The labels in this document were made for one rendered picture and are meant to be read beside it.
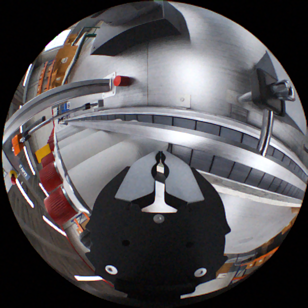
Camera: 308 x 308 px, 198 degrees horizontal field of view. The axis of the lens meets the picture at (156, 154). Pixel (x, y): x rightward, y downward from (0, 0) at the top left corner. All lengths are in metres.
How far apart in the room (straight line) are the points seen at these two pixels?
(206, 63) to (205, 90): 0.06
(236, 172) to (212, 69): 0.19
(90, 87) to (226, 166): 0.38
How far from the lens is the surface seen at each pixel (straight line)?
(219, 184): 0.16
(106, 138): 0.15
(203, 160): 0.18
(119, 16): 0.30
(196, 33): 0.28
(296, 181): 0.16
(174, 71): 0.23
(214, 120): 0.16
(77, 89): 0.33
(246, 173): 0.19
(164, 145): 0.17
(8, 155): 0.43
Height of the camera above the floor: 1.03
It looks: 47 degrees down
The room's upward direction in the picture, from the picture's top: 128 degrees counter-clockwise
